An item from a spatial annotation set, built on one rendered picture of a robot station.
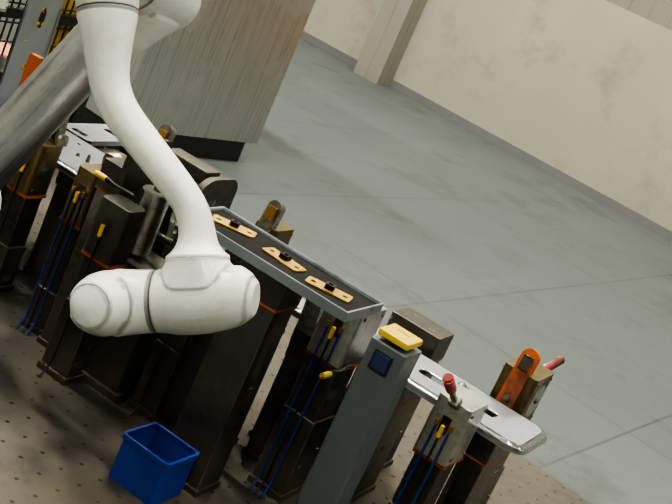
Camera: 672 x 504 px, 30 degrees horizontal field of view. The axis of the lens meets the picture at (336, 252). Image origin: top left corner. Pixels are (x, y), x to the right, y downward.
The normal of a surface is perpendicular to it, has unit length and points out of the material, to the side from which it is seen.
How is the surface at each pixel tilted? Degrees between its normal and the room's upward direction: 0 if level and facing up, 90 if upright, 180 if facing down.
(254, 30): 90
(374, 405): 90
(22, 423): 0
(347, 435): 90
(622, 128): 90
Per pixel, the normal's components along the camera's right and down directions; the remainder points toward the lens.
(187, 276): -0.21, -0.19
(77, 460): 0.39, -0.88
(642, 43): -0.55, 0.02
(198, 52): 0.71, 0.48
